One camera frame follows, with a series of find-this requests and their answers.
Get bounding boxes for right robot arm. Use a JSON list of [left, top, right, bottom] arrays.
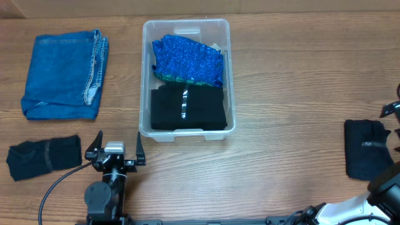
[[283, 119, 399, 224]]

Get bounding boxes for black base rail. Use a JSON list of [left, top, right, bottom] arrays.
[[76, 216, 297, 225]]

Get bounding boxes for small black garment right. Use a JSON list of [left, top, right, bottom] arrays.
[[344, 119, 394, 181]]

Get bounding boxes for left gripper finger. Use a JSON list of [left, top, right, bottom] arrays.
[[86, 130, 103, 153], [136, 132, 146, 161]]

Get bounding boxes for small black garment left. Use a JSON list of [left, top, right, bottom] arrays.
[[6, 135, 82, 181]]

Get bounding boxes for small black garment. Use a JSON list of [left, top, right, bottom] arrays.
[[6, 135, 82, 181], [344, 119, 394, 181]]

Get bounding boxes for blue sequin fabric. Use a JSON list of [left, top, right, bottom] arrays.
[[152, 34, 224, 88]]

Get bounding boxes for folded blue denim jeans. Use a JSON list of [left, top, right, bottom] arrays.
[[21, 29, 109, 120]]

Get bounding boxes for large black garment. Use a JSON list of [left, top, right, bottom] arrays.
[[150, 82, 228, 131]]

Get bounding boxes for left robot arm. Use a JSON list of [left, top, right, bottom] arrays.
[[84, 131, 146, 224]]

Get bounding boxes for clear plastic storage bin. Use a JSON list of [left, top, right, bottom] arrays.
[[139, 19, 236, 143]]

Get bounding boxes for left black cable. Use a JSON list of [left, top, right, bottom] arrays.
[[38, 161, 94, 225]]

